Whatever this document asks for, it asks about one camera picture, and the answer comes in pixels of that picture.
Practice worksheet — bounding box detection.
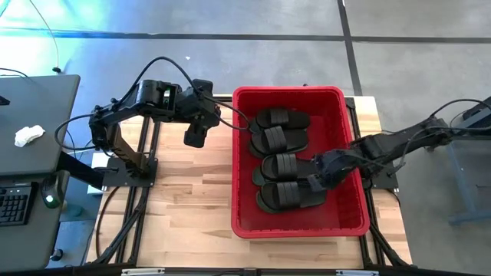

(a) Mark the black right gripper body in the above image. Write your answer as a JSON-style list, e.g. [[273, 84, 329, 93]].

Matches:
[[312, 148, 361, 191]]

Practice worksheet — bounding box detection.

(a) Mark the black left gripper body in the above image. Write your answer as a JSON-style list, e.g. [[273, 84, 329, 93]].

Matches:
[[176, 87, 222, 128]]

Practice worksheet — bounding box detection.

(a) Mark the black rubber slide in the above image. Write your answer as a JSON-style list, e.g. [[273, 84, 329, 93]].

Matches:
[[248, 107, 311, 134], [259, 179, 328, 211], [246, 126, 310, 159], [260, 153, 321, 182]]

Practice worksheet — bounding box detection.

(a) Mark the red plastic bin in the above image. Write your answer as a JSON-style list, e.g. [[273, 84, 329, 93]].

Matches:
[[231, 85, 371, 240]]

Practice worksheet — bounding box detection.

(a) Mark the white box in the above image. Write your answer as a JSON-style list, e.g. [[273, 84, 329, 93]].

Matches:
[[87, 152, 116, 196]]

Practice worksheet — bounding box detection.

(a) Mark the black computer mouse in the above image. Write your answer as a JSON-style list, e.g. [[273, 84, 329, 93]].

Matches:
[[41, 171, 71, 210]]

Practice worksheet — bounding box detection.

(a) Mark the grey desk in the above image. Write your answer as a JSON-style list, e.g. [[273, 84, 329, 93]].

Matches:
[[0, 74, 81, 273]]

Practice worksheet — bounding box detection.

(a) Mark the white crumpled cloth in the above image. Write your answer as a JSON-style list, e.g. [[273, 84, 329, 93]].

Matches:
[[14, 124, 46, 149]]

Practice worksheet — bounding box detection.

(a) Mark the black keyboard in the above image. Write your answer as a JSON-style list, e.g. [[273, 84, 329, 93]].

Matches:
[[0, 182, 38, 227]]

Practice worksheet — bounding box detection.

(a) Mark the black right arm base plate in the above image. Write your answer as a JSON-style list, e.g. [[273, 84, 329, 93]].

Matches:
[[364, 159, 400, 191]]

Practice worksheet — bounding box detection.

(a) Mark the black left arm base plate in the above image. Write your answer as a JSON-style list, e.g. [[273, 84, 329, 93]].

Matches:
[[102, 156, 159, 189]]

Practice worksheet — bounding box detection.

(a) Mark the black aluminium table frame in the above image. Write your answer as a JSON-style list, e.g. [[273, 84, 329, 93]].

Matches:
[[87, 86, 414, 276]]

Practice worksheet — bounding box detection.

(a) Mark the grey desk frame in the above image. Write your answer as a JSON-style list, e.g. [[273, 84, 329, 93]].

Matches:
[[437, 95, 491, 227]]

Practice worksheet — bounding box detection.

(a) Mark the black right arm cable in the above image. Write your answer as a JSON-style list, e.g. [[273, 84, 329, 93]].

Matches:
[[398, 98, 491, 169]]

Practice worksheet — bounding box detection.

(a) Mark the thin floor cable with plug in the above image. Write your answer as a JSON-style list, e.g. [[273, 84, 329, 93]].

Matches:
[[28, 0, 63, 74]]

